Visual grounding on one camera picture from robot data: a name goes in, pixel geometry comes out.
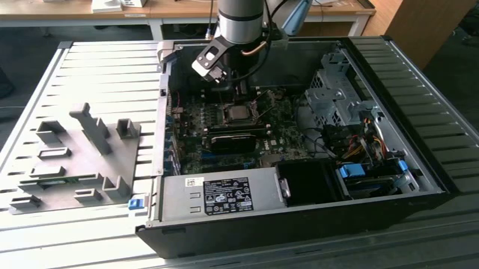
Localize metal socket cover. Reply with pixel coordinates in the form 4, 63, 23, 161
251, 89, 279, 118

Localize silver CPU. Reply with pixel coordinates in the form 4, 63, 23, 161
226, 105, 252, 122

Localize CPU socket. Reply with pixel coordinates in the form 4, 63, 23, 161
220, 102, 262, 126

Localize metal drive cage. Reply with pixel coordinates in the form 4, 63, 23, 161
303, 41, 386, 127

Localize green motherboard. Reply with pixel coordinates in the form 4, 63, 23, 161
167, 88, 319, 174

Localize black graphics card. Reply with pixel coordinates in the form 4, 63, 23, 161
207, 133, 259, 154

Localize blue disk carrier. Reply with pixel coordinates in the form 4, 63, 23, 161
335, 163, 403, 198

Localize wooden cabinet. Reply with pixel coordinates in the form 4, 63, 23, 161
360, 0, 478, 71

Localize grey power supply unit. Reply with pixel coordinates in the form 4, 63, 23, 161
159, 168, 292, 222

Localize wooden desk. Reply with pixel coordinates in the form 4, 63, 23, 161
0, 0, 378, 37

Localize grey parts rack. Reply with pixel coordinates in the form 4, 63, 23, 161
8, 102, 143, 216

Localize blue plastic clip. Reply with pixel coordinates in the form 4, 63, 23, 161
395, 158, 410, 177

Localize black chair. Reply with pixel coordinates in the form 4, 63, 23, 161
451, 8, 479, 47

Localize black PC case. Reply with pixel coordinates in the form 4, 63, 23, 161
135, 35, 462, 260

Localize green RAM stick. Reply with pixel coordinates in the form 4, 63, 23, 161
35, 175, 83, 186

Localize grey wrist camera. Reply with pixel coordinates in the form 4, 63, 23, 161
191, 41, 228, 84

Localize grey case handle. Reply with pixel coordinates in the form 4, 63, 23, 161
156, 40, 180, 72

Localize coloured wire bundle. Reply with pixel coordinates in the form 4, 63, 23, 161
347, 117, 388, 162

